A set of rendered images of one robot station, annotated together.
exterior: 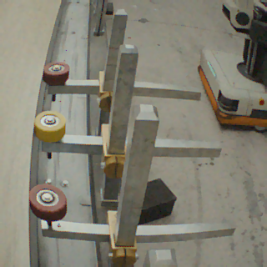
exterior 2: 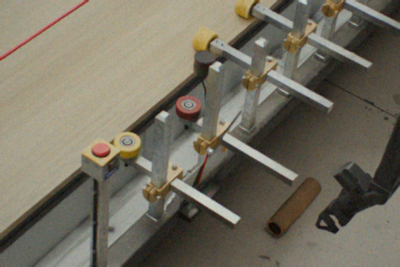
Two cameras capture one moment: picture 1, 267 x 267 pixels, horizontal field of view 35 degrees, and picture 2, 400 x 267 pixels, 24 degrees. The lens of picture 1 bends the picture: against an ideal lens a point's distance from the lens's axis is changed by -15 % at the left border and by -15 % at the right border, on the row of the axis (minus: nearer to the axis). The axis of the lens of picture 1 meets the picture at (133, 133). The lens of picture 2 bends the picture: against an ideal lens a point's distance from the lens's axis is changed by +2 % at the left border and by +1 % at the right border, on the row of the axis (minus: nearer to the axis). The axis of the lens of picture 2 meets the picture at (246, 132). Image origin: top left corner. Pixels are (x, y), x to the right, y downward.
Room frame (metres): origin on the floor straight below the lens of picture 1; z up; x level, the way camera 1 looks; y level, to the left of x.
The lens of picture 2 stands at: (0.79, -1.03, 2.98)
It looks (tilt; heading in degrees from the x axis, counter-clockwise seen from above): 46 degrees down; 38
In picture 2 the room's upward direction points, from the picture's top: 10 degrees clockwise
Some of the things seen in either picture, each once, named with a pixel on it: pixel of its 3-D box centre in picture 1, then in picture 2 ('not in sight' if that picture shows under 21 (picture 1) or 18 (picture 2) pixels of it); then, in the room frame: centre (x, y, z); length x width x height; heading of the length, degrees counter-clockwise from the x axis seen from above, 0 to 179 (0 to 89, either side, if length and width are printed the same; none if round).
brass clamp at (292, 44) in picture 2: not in sight; (300, 37); (2.82, 0.41, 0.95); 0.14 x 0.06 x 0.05; 11
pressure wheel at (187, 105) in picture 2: not in sight; (187, 115); (2.32, 0.43, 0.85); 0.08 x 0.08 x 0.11
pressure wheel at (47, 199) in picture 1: (48, 214); not in sight; (0.60, 0.14, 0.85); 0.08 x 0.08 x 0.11
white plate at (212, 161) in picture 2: not in sight; (205, 169); (2.28, 0.28, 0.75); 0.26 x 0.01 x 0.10; 11
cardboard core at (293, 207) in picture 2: not in sight; (294, 205); (2.91, 0.33, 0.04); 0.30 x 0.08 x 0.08; 11
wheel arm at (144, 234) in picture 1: (142, 234); not in sight; (0.63, -0.05, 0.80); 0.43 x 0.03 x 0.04; 101
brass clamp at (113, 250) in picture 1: (121, 239); not in sight; (0.61, -0.01, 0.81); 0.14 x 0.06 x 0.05; 11
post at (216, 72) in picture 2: not in sight; (210, 121); (2.30, 0.31, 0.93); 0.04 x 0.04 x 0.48; 11
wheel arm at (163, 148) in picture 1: (133, 148); not in sight; (0.88, 0.00, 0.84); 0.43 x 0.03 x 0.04; 101
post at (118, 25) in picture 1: (109, 83); not in sight; (1.08, 0.08, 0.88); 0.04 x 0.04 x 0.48; 11
